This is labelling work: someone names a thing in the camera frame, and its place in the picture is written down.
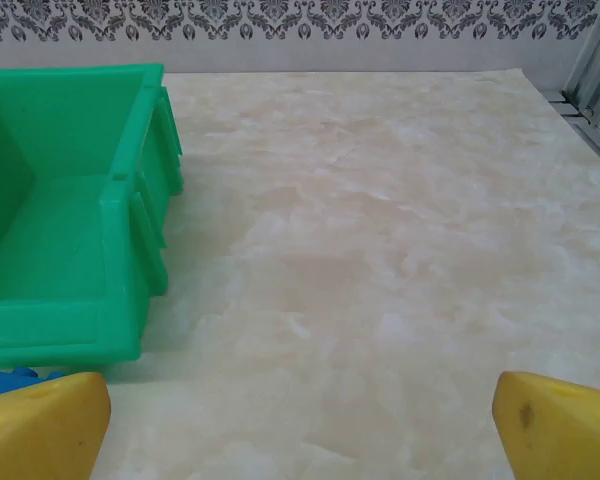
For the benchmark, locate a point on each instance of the aluminium side rail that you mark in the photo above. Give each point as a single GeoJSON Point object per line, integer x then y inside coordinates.
{"type": "Point", "coordinates": [595, 135]}

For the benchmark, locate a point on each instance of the aluminium frame post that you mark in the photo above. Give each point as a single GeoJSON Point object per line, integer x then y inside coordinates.
{"type": "Point", "coordinates": [597, 50]}

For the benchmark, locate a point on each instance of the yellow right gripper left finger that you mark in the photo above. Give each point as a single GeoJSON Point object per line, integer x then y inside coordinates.
{"type": "Point", "coordinates": [40, 435]}

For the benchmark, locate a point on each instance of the green plastic bin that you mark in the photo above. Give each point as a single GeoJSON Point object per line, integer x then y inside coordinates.
{"type": "Point", "coordinates": [70, 225]}

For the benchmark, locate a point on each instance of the blue lego brick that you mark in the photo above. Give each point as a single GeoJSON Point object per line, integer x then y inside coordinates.
{"type": "Point", "coordinates": [5, 382]}

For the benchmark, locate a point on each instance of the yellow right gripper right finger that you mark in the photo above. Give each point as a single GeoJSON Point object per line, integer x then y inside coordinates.
{"type": "Point", "coordinates": [565, 440]}

